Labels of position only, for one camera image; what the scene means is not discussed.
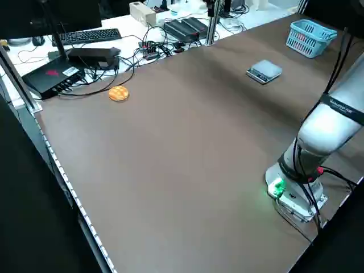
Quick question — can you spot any aluminium frame post with foot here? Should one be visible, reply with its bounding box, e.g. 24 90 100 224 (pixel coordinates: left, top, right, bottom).
0 45 43 114

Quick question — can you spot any silver digital kitchen scale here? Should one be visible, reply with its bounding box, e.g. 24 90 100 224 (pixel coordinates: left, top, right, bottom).
246 59 283 85

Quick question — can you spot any black computer keyboard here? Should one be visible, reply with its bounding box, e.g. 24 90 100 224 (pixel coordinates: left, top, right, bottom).
51 28 122 47

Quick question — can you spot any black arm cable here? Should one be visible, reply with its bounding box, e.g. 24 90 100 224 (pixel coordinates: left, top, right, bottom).
292 27 356 230

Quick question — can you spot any light blue plastic shopping basket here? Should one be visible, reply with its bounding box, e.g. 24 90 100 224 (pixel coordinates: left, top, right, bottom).
286 19 338 59

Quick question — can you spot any long black looping cable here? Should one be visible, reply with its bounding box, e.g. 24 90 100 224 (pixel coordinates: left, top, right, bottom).
58 64 136 98

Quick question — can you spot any black mini computer red logo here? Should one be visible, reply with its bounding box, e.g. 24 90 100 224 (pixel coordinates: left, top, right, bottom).
22 58 86 100

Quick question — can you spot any beige rectangular box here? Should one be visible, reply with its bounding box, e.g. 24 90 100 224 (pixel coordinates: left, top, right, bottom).
129 1 157 27

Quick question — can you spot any clear glass dish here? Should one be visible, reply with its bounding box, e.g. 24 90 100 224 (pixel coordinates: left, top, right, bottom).
221 17 245 32

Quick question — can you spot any white side desk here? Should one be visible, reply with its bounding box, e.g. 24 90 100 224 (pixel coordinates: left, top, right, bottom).
0 0 302 110

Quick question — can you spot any black computer monitor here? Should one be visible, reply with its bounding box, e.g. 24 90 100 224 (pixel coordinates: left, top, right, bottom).
0 0 102 61

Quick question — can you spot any grey hub with red plugs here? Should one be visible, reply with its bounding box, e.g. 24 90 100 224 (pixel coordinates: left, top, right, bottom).
138 40 160 60

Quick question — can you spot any black ribbed power supply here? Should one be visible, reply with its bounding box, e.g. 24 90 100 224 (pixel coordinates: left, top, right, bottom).
163 19 200 41
181 16 209 37

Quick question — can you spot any black rectangular dock box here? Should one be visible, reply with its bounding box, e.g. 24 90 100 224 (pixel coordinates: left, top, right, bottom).
68 47 122 71

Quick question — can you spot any round orange checkered bread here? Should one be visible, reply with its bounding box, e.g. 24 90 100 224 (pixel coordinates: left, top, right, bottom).
109 86 130 103

